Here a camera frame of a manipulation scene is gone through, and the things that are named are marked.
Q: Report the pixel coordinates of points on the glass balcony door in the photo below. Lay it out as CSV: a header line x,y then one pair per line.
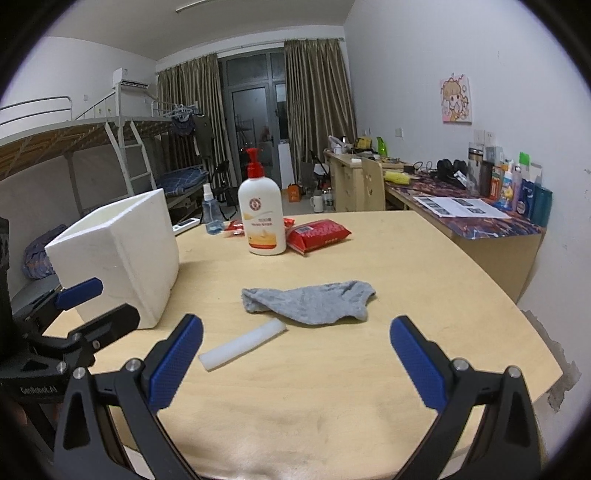
x,y
251,110

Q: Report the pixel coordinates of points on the white air conditioner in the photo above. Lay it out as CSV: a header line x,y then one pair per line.
x,y
131,78

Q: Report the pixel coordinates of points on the printed paper sheet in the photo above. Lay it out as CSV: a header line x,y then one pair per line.
x,y
461,206

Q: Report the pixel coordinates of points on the dark hanging garment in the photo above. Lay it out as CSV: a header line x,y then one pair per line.
x,y
182,124

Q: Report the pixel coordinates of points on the blue checked bedding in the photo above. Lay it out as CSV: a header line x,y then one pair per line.
x,y
182,177

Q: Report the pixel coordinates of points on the clear spray bottle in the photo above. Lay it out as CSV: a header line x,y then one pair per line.
x,y
211,214

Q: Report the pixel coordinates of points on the red snack packet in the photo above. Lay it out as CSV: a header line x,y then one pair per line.
x,y
235,228
289,222

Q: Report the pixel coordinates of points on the black folding chair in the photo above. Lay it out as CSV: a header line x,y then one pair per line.
x,y
221,184

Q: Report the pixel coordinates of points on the white metal bunk bed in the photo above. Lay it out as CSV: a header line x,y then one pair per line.
x,y
46,138
175,115

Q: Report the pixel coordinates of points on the white lotion pump bottle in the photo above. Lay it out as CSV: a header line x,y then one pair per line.
x,y
265,217

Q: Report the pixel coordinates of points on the white foam strip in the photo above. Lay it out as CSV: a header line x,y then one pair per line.
x,y
240,344

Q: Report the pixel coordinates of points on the desk with patterned cover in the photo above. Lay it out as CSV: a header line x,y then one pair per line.
x,y
489,244

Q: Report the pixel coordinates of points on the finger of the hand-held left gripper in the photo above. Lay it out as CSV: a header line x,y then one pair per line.
x,y
78,293
111,321

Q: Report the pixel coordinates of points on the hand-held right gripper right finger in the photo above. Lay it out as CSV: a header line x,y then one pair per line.
x,y
415,364

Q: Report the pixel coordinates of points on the green hanging jacket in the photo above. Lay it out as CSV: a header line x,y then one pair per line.
x,y
203,134

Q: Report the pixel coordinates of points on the row of toiletry bottles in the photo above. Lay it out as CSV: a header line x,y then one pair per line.
x,y
512,184

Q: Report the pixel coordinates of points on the ceiling tube light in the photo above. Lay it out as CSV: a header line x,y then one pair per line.
x,y
194,5

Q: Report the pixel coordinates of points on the cartoon wall poster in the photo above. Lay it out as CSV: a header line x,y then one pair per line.
x,y
456,99

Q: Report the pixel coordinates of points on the orange bag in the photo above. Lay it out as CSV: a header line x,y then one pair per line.
x,y
294,193

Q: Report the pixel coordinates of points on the black headphones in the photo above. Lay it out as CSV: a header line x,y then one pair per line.
x,y
448,168

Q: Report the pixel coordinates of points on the wooden chair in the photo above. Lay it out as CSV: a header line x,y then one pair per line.
x,y
371,182

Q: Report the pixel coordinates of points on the brown curtain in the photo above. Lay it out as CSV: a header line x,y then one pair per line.
x,y
194,87
318,101

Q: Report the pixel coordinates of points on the white metal ladder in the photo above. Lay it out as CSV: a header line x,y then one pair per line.
x,y
131,157

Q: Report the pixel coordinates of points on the yellow cloth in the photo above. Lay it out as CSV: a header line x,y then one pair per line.
x,y
397,177

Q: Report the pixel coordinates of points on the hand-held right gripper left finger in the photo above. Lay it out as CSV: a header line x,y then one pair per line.
x,y
175,360

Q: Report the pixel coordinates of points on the red wipes pack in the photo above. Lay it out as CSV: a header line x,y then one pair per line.
x,y
318,235

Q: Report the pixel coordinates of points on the white remote control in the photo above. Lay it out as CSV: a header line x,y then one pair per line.
x,y
187,225

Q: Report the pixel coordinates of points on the white foam box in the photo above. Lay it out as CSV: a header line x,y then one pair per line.
x,y
120,263

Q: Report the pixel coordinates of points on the blue plaid quilt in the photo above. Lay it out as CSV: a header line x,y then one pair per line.
x,y
39,258

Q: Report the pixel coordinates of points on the wooden desk with drawers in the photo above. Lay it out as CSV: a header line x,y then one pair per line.
x,y
346,184

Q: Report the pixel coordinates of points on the grey sock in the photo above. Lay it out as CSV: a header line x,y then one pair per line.
x,y
314,302

